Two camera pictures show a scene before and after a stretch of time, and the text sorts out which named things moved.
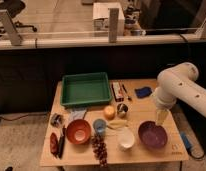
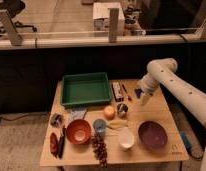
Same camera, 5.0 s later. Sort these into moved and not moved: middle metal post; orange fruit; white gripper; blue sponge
Moved: white gripper
Not moved: orange fruit; middle metal post; blue sponge
